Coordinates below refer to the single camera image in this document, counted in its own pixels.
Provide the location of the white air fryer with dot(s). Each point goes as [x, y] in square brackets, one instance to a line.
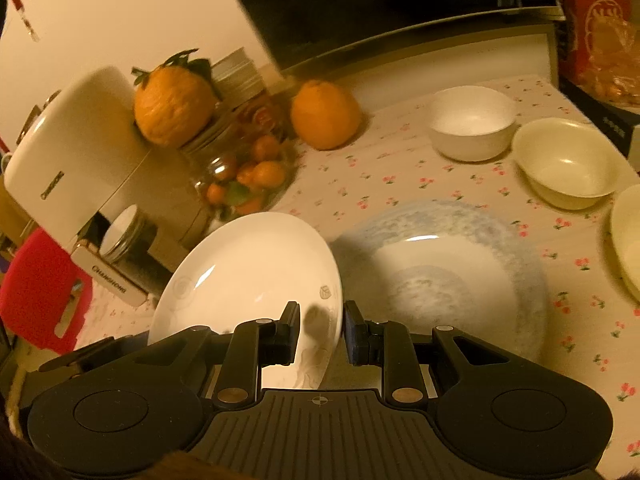
[75, 160]

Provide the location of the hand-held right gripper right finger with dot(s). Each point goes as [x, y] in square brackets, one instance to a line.
[352, 335]

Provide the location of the black cardboard box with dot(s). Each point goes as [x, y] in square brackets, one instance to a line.
[600, 115]

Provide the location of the red gift box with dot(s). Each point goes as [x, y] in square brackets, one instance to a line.
[600, 15]

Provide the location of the white bowl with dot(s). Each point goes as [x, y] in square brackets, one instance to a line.
[470, 130]

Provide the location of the black microwave oven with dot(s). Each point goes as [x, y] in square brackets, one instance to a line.
[375, 0]

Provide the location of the blue patterned plate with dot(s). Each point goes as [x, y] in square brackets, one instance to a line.
[440, 270]

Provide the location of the glass jar with dark contents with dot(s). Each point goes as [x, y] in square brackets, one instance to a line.
[122, 235]

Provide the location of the cream bowl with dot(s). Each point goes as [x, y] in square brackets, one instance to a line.
[565, 165]
[627, 245]

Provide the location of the white plate with faint flowers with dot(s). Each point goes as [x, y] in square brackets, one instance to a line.
[240, 270]

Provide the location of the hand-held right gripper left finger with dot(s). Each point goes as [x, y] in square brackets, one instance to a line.
[292, 332]

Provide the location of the cherry print tablecloth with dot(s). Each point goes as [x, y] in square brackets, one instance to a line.
[400, 180]

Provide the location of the red plastic stool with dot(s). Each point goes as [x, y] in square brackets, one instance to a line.
[40, 285]

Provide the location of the large orange with leaves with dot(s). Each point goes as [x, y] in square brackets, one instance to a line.
[172, 105]

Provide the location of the glass jar of small oranges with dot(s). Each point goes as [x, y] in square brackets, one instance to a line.
[250, 175]

